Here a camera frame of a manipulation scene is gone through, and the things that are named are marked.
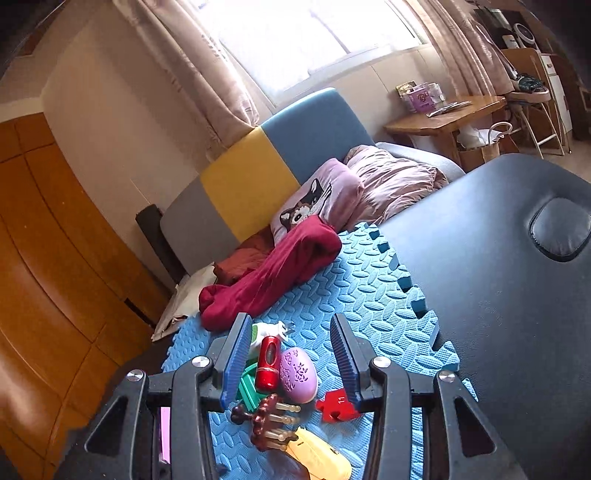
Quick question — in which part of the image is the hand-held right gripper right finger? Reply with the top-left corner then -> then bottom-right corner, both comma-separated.
330,313 -> 527,480

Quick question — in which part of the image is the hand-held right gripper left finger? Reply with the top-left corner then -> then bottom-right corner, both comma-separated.
55,313 -> 254,480

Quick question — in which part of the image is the green plastic piece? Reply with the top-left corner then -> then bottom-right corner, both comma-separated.
235,362 -> 269,412

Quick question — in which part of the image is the red puzzle piece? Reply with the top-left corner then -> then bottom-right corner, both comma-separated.
316,390 -> 365,423

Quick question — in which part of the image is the purple patterned egg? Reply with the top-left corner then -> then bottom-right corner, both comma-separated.
279,347 -> 319,401

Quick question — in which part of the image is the white and green thermometer toy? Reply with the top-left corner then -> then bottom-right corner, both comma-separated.
248,320 -> 296,361

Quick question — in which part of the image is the red metallic cylinder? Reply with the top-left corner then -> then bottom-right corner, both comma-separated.
256,336 -> 282,391

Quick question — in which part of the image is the blue foam mat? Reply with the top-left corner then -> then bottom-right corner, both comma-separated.
159,222 -> 478,480

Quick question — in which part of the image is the crumpled paper bag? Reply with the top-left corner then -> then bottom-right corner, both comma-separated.
151,263 -> 218,342

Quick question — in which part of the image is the yellow plastic object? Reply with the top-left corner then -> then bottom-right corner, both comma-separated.
284,427 -> 354,480

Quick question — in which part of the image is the dark red cloth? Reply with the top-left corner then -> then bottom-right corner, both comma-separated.
198,216 -> 342,332

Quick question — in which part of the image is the rust brown cloth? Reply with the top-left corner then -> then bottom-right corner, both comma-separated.
215,228 -> 278,286

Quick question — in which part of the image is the black rolled mat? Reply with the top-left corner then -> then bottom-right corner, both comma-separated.
136,205 -> 185,284

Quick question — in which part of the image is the pink dog print pillow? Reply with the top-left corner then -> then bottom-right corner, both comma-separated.
270,158 -> 365,245

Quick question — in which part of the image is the blue yellow grey sofa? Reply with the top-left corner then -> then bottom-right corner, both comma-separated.
159,88 -> 466,278

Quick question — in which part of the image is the pink blanket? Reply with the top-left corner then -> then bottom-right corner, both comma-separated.
344,144 -> 450,227

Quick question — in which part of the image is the wooden wardrobe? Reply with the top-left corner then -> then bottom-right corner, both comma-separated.
0,113 -> 171,462

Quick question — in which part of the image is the brown paper bag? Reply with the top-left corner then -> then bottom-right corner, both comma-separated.
457,122 -> 514,174

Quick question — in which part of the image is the black table face plug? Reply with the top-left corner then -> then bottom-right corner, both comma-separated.
526,196 -> 591,263

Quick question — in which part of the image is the wooden desk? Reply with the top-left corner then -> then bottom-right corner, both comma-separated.
383,95 -> 509,172

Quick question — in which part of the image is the purple box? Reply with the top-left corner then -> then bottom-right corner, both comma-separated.
405,89 -> 440,113

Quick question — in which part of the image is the open magazine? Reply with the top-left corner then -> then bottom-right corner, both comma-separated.
427,100 -> 472,119

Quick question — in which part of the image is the beige curtain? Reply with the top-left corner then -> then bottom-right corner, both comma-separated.
124,0 -> 260,160
416,0 -> 515,95

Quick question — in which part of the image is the window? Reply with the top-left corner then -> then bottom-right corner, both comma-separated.
198,0 -> 437,106

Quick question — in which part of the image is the folding chair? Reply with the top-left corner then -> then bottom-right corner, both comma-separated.
501,46 -> 574,160

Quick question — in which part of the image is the white cabinet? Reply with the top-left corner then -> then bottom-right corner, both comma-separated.
539,52 -> 574,136

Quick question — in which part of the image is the white fan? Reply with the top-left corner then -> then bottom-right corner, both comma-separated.
512,23 -> 539,49

